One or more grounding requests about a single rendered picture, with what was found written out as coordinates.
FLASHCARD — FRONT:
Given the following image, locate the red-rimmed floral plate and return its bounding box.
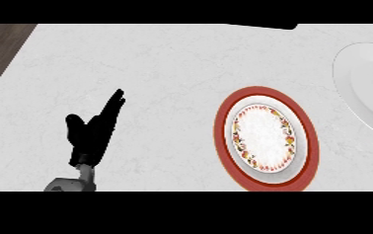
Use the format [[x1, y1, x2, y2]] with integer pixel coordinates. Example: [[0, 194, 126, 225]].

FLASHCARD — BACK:
[[213, 85, 320, 193]]

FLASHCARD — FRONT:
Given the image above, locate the black flat appliance edge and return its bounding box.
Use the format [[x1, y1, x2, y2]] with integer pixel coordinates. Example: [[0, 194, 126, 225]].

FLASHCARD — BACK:
[[226, 23, 301, 31]]

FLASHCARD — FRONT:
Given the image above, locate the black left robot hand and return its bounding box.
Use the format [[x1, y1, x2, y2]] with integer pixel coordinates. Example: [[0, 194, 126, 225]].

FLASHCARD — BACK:
[[64, 88, 127, 169]]

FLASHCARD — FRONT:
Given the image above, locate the plain white plate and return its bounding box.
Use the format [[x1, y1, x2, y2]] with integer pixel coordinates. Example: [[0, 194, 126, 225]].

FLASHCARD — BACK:
[[331, 41, 373, 130]]

